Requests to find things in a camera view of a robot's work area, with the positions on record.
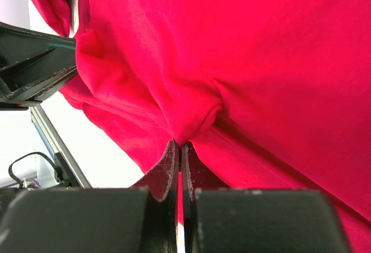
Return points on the red t-shirt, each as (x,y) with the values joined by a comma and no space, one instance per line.
(272,94)

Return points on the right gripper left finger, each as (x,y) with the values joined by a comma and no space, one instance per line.
(141,218)

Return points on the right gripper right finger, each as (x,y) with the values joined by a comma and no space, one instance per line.
(218,218)

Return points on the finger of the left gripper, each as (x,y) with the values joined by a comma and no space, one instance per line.
(31,94)
(30,58)

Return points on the left aluminium frame post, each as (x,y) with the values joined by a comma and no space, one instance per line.
(55,144)

